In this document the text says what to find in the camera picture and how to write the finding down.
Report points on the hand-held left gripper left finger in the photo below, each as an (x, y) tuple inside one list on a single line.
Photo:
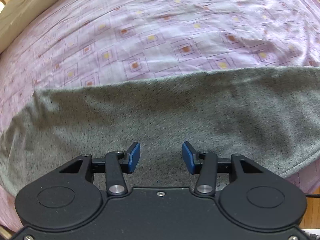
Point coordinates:
[(134, 156)]

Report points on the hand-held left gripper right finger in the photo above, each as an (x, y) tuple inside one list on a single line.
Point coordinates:
[(187, 156)]

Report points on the grey speckled pants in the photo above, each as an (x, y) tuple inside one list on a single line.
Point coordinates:
[(162, 110)]

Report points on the pink patterned bed sheet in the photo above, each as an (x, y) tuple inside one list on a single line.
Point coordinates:
[(162, 25)]

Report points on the beige pillow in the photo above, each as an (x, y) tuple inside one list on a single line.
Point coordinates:
[(17, 10)]

